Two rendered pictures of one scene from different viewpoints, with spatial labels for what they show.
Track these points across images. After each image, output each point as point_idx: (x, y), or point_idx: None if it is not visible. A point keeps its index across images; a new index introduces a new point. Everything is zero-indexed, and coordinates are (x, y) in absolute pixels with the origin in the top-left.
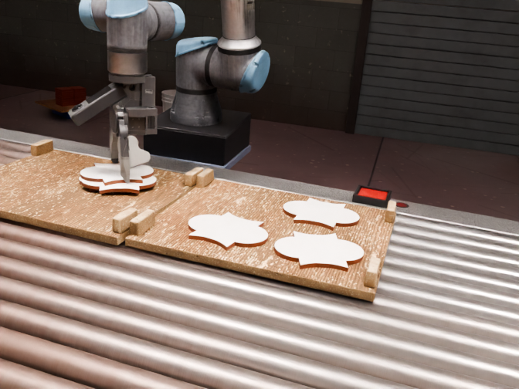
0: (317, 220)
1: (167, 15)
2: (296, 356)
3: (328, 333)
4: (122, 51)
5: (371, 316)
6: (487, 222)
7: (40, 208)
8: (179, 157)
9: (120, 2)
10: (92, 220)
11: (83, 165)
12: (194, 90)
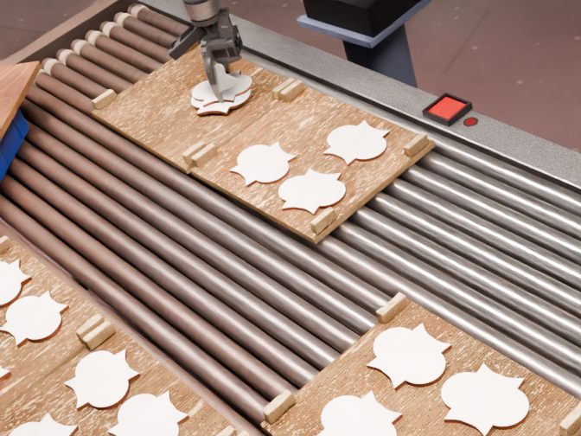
0: (341, 154)
1: None
2: (227, 283)
3: (266, 266)
4: (189, 3)
5: (303, 257)
6: (533, 152)
7: (153, 131)
8: (335, 24)
9: None
10: (179, 148)
11: None
12: None
